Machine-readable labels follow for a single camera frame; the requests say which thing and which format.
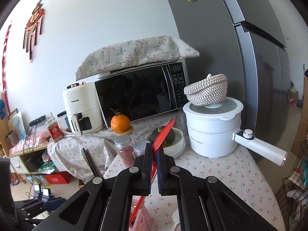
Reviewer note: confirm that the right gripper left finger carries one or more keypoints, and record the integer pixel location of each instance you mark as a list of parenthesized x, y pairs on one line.
[(104, 204)]

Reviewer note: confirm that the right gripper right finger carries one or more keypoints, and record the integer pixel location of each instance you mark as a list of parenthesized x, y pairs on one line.
[(205, 203)]

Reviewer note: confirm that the red plastic spoon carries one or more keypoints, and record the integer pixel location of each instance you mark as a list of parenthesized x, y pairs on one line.
[(156, 145)]

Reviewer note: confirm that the black chopstick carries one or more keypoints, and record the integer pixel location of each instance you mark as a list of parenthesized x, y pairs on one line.
[(89, 161)]

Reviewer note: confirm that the white plastic spoon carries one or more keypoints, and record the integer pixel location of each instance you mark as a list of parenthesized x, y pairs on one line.
[(175, 219)]

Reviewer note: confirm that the dark brown chopstick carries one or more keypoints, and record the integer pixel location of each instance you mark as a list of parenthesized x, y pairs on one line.
[(99, 174)]

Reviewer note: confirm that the pink perforated utensil basket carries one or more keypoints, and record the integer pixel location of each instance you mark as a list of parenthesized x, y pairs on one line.
[(142, 221)]

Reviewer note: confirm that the cherry print tablecloth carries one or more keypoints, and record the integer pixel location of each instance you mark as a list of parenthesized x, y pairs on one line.
[(238, 170)]

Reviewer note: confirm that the red box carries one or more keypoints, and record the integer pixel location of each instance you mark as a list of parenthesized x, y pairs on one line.
[(59, 178)]

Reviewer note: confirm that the stacked white bowls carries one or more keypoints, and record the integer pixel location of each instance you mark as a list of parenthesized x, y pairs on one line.
[(174, 144)]

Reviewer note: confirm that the jar of red berries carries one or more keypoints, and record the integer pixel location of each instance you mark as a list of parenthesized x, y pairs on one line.
[(124, 148)]

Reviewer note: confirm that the jar with white label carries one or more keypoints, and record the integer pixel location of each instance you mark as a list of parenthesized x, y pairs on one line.
[(139, 148)]

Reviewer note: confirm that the white electric cooking pot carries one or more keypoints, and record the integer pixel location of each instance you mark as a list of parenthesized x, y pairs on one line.
[(215, 131)]

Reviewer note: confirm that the orange tangerine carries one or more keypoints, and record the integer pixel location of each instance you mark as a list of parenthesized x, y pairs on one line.
[(120, 122)]

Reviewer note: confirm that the white air fryer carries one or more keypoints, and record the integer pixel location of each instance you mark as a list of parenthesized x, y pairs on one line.
[(82, 108)]

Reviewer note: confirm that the black microwave oven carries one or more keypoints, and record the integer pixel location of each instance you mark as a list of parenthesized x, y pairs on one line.
[(139, 93)]

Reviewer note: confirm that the floral cloth cover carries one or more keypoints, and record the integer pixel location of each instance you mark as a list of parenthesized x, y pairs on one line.
[(134, 53)]

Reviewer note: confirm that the grey refrigerator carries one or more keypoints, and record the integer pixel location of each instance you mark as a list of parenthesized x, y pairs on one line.
[(242, 39)]

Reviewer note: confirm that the red chinese knot ornament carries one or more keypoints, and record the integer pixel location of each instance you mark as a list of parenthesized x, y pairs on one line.
[(33, 28)]

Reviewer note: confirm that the black wire rack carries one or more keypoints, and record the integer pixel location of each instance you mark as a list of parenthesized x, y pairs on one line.
[(292, 195)]

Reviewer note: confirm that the woven rope basket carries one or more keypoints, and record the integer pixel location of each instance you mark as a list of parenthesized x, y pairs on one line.
[(211, 90)]

